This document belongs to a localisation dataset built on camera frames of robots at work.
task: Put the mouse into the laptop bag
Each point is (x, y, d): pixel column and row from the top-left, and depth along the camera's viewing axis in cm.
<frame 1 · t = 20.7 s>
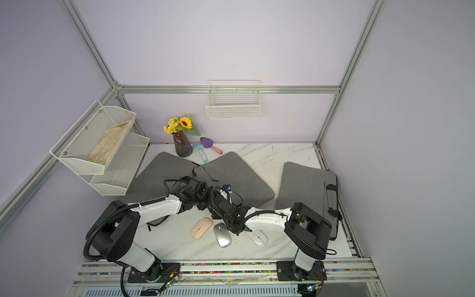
left hand: (216, 198, 91), fingers open
right hand: (216, 208, 86), fingers closed
left grey laptop bag: (149, 184, 104), on the table
middle grey laptop bag: (229, 170, 106), point 3 cm above the table
right grey laptop bag: (315, 188, 97), point 4 cm above the table
pink computer mouse: (202, 227, 86), point 2 cm above the table
silver computer mouse: (222, 235, 84), point 2 cm above the table
dark glass vase: (184, 147, 113), point 6 cm above the table
yellow artificial sunflowers: (184, 123, 100), point 24 cm above the table
light blue toy shovel: (199, 146, 119), point 2 cm above the table
beige cloth in shelf: (102, 151, 78), point 31 cm above the table

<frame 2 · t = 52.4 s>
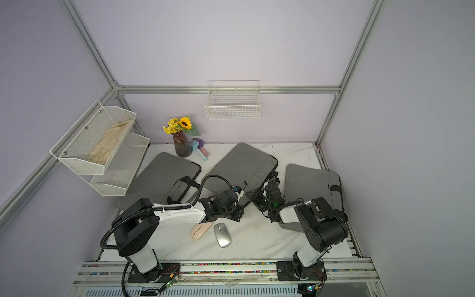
left hand: (242, 214, 86), fingers closed
right hand: (249, 198, 94), fingers open
middle grey laptop bag: (245, 167, 106), point 4 cm above the table
purple toy shovel: (201, 143, 119), point 3 cm above the table
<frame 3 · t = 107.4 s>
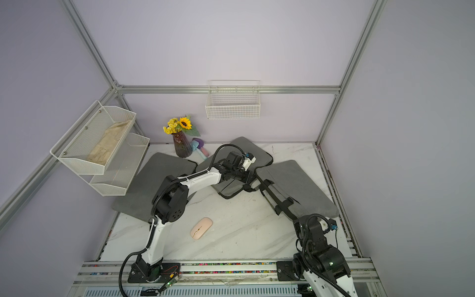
left hand: (253, 177, 95), fingers closed
right hand: (296, 221, 76), fingers closed
right grey laptop bag: (288, 187, 92), point 8 cm above the table
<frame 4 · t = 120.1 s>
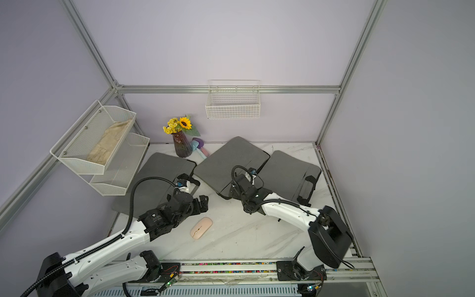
left hand: (199, 202, 80), fingers open
right hand: (241, 191, 87), fingers open
right grey laptop bag: (294, 178, 101), point 4 cm above the table
